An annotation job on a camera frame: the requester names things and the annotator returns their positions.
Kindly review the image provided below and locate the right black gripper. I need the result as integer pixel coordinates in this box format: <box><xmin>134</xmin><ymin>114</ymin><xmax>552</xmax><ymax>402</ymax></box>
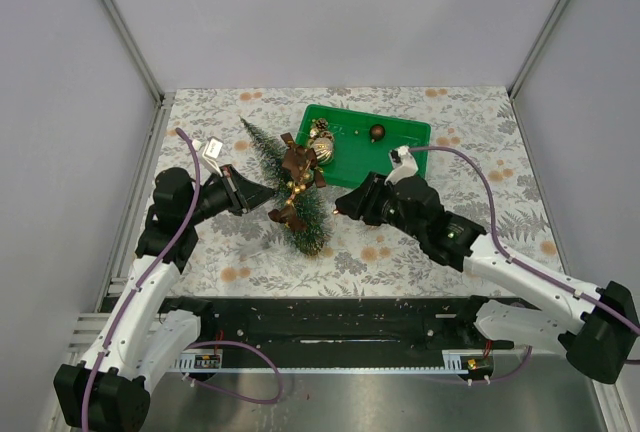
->
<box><xmin>335</xmin><ymin>171</ymin><xmax>425</xmax><ymax>241</ymax></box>

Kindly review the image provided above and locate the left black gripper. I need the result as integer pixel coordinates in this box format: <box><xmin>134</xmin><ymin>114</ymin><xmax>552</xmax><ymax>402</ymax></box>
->
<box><xmin>184</xmin><ymin>164</ymin><xmax>278</xmax><ymax>226</ymax></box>

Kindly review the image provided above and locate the green plastic tray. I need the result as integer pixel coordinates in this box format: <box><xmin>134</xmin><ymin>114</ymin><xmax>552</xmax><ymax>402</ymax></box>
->
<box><xmin>296</xmin><ymin>104</ymin><xmax>431</xmax><ymax>189</ymax></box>

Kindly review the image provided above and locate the small frosted christmas tree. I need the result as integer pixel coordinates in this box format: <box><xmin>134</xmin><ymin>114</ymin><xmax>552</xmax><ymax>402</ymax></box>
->
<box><xmin>241</xmin><ymin>119</ymin><xmax>329</xmax><ymax>257</ymax></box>

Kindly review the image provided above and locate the brown ribbon bow decoration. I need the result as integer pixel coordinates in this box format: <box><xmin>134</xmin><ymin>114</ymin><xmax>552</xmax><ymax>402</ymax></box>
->
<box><xmin>268</xmin><ymin>133</ymin><xmax>327</xmax><ymax>232</ymax></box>

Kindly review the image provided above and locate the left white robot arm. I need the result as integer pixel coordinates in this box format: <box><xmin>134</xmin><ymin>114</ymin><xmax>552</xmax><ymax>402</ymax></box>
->
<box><xmin>53</xmin><ymin>165</ymin><xmax>275</xmax><ymax>431</ymax></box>

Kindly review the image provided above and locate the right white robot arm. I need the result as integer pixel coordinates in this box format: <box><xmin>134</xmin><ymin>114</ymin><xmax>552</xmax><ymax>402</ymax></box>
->
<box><xmin>335</xmin><ymin>173</ymin><xmax>639</xmax><ymax>384</ymax></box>

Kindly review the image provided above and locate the clear plastic battery box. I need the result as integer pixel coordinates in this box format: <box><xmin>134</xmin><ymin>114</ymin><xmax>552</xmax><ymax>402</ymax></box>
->
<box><xmin>238</xmin><ymin>242</ymin><xmax>271</xmax><ymax>261</ymax></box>

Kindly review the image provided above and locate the floral patterned table mat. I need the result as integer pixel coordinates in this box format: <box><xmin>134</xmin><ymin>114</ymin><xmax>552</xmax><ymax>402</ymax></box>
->
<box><xmin>122</xmin><ymin>85</ymin><xmax>574</xmax><ymax>301</ymax></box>

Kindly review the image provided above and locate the silver gold ribbed ornament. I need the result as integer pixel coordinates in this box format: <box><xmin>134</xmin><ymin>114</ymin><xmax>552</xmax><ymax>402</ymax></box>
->
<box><xmin>307</xmin><ymin>137</ymin><xmax>335</xmax><ymax>165</ymax></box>

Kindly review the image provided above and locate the gold pine cone ornament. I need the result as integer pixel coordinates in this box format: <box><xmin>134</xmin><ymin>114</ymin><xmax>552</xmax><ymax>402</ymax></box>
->
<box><xmin>311</xmin><ymin>118</ymin><xmax>329</xmax><ymax>131</ymax></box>

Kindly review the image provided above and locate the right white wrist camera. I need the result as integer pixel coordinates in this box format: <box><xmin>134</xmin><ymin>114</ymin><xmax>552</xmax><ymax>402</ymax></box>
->
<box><xmin>385</xmin><ymin>146</ymin><xmax>418</xmax><ymax>185</ymax></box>

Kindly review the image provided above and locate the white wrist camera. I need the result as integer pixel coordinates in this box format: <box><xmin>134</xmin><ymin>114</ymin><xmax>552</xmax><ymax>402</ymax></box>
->
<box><xmin>385</xmin><ymin>146</ymin><xmax>418</xmax><ymax>185</ymax></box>
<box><xmin>192</xmin><ymin>137</ymin><xmax>223</xmax><ymax>176</ymax></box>

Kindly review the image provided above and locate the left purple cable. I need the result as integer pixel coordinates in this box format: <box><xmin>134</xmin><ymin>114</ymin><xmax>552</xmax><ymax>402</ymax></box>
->
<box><xmin>82</xmin><ymin>126</ymin><xmax>285</xmax><ymax>431</ymax></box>

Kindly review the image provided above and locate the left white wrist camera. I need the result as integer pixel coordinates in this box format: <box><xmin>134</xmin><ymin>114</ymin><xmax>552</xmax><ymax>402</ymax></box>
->
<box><xmin>192</xmin><ymin>137</ymin><xmax>223</xmax><ymax>176</ymax></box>

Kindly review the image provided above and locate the left aluminium frame post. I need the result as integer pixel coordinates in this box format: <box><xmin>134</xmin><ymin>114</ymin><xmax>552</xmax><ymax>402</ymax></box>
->
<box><xmin>74</xmin><ymin>0</ymin><xmax>166</xmax><ymax>108</ymax></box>

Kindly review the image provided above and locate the aluminium frame post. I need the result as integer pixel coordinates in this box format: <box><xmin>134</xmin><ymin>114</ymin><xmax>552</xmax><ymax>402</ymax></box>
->
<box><xmin>507</xmin><ymin>0</ymin><xmax>601</xmax><ymax>101</ymax></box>
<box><xmin>74</xmin><ymin>0</ymin><xmax>166</xmax><ymax>108</ymax></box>

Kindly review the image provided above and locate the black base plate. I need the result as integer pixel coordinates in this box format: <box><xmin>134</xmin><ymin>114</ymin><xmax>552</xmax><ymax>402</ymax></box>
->
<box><xmin>102</xmin><ymin>295</ymin><xmax>516</xmax><ymax>361</ymax></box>

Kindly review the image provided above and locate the white slotted cable duct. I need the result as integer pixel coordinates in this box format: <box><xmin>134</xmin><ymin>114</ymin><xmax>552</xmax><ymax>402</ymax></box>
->
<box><xmin>169</xmin><ymin>348</ymin><xmax>493</xmax><ymax>373</ymax></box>

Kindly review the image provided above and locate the aluminium rail profile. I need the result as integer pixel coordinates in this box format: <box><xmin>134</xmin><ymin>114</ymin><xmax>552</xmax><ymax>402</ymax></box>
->
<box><xmin>68</xmin><ymin>313</ymin><xmax>109</xmax><ymax>351</ymax></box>

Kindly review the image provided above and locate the right aluminium frame post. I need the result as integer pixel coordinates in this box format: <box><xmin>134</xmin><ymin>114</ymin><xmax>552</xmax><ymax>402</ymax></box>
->
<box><xmin>507</xmin><ymin>0</ymin><xmax>601</xmax><ymax>101</ymax></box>

